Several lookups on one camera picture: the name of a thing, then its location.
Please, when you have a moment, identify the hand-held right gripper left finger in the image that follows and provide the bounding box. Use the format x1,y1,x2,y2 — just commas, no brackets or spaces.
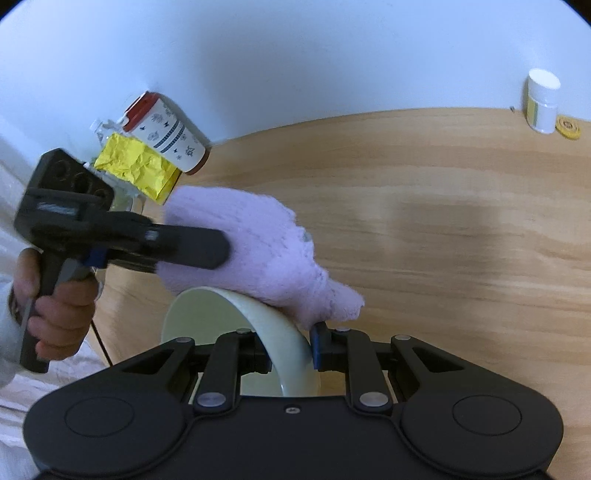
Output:
121,328,273,414

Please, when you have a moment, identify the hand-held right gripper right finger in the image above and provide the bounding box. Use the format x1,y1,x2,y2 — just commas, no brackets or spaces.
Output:
310,322,468,414

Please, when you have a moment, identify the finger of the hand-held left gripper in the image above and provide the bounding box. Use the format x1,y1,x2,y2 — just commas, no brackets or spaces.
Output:
150,226,232,271

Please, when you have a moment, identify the pale cream bowl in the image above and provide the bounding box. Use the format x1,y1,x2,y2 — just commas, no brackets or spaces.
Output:
161,285,322,399

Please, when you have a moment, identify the purple fluffy cloth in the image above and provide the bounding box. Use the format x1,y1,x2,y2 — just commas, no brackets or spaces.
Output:
156,185,366,327

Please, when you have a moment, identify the person's left hand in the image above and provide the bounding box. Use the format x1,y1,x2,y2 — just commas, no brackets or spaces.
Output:
11,248,100,363

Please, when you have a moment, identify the crumpled yellow paper packet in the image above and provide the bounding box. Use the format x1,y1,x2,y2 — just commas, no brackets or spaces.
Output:
92,132,181,206

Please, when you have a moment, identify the clear plastic bottle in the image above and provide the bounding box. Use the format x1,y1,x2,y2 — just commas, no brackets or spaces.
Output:
89,119,131,147

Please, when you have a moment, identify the white canister with red lid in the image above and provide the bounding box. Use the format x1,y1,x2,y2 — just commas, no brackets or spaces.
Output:
122,92,211,175

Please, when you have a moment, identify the white bottle with yellow label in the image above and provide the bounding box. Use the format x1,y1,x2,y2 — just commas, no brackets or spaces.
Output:
523,68,561,135

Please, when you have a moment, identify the black cable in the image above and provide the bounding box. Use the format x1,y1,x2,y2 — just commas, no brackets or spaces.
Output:
91,318,113,367

